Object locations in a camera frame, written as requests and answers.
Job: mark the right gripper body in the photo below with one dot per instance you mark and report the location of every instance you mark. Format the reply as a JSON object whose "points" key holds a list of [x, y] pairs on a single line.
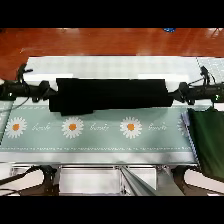
{"points": [[185, 92]]}

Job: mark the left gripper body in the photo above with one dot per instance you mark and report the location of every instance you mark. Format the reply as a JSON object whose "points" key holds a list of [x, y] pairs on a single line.
{"points": [[43, 90]]}

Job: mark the black garment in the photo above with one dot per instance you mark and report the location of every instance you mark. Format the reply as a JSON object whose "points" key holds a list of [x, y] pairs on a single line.
{"points": [[110, 95]]}

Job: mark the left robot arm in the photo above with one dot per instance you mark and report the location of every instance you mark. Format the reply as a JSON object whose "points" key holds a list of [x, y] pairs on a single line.
{"points": [[15, 89]]}

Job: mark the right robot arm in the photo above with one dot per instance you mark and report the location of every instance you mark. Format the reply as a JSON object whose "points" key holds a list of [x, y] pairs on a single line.
{"points": [[210, 90]]}

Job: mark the dark green garment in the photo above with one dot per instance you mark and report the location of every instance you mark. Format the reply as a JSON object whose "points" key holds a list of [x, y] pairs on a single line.
{"points": [[210, 140]]}

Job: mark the silver frame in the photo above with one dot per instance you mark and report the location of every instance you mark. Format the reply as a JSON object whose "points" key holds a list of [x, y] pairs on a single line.
{"points": [[100, 180]]}

